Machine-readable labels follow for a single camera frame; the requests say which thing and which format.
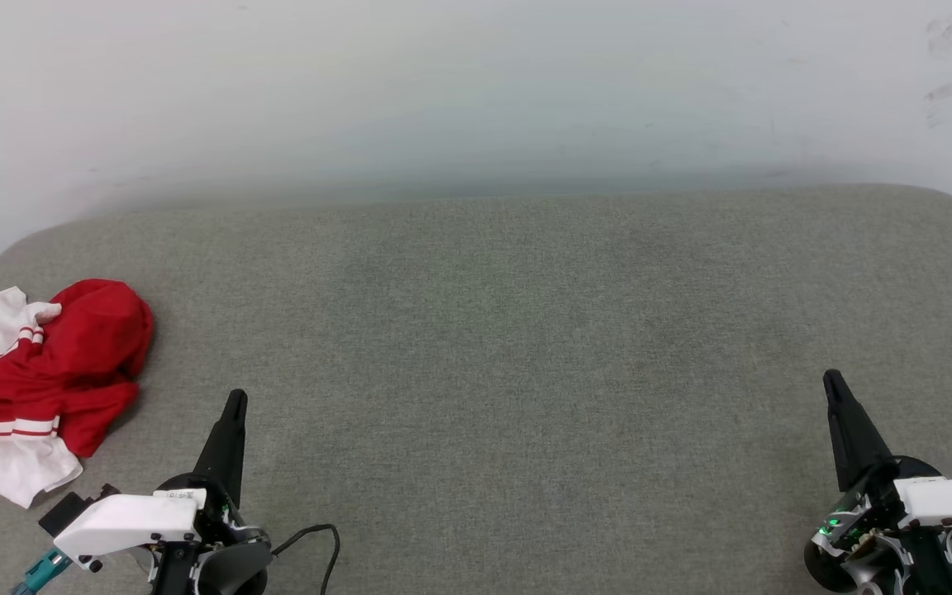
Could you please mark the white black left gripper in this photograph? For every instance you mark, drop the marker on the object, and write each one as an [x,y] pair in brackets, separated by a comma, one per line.
[129,521]

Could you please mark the red and white jersey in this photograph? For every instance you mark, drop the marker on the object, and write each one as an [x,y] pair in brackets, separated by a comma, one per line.
[88,347]

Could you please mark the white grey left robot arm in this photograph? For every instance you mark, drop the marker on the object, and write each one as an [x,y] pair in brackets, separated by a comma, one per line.
[236,570]

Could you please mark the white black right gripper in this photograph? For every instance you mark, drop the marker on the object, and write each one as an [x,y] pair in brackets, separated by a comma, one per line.
[947,504]

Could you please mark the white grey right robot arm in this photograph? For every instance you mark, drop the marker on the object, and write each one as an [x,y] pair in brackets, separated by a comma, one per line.
[873,572]

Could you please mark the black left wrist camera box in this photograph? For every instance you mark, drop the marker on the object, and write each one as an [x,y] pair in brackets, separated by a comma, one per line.
[63,514]

